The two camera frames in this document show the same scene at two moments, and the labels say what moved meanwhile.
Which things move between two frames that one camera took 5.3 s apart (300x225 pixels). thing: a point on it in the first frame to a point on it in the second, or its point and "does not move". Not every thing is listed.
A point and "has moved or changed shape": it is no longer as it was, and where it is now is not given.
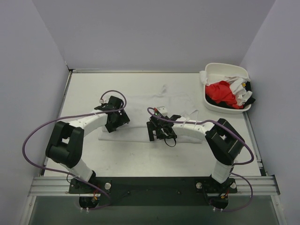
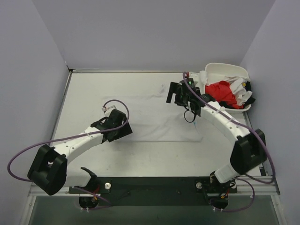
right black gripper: [157, 129] to [176, 93]
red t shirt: [221, 92] does not move
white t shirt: [136, 130] has moved or changed shape
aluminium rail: [263, 186] does not move
